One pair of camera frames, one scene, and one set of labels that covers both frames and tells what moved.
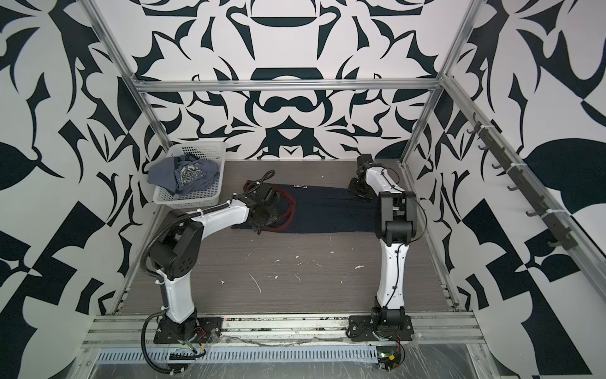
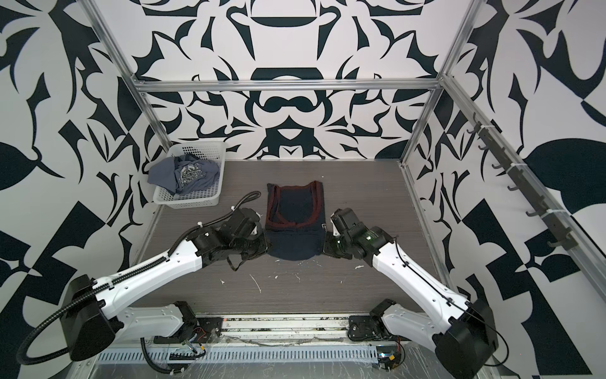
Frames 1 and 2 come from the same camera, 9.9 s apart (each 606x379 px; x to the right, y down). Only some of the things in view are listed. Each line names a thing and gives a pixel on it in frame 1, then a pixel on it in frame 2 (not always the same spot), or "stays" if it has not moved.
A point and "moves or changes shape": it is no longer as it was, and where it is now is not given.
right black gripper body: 360,189 -> 337,245
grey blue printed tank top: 182,174 stays
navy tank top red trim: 320,208 moves or changes shape
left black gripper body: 270,216 -> 257,245
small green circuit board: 389,359 stays
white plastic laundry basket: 211,151 stays
